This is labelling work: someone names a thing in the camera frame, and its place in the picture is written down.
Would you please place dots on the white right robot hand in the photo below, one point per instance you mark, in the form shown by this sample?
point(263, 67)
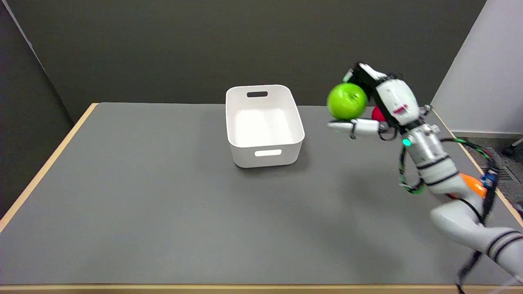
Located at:
point(395, 100)

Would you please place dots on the green apple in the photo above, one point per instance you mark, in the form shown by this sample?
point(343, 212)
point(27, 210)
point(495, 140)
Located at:
point(347, 101)

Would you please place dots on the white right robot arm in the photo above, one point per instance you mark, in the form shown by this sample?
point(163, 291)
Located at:
point(453, 192)

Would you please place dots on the white plastic box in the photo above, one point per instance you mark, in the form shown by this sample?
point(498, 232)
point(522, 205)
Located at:
point(264, 124)

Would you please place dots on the red fruit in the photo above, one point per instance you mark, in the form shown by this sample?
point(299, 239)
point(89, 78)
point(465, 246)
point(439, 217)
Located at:
point(378, 114)

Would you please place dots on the orange fruit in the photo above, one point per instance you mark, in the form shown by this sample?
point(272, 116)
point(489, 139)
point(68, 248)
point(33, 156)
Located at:
point(473, 184)

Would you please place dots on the floor vent grille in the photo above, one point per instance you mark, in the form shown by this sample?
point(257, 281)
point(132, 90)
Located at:
point(501, 173)

